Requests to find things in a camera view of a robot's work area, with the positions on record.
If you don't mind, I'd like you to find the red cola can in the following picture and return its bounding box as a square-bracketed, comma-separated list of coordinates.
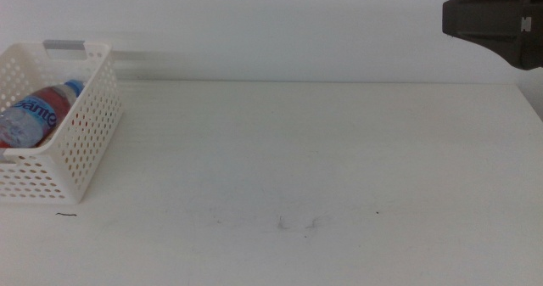
[0, 86, 74, 149]

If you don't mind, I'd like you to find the blue-capped water bottle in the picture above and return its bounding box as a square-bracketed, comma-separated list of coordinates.
[0, 79, 86, 149]

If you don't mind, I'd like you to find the white perforated plastic basket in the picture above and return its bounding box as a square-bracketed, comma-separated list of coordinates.
[0, 39, 124, 205]

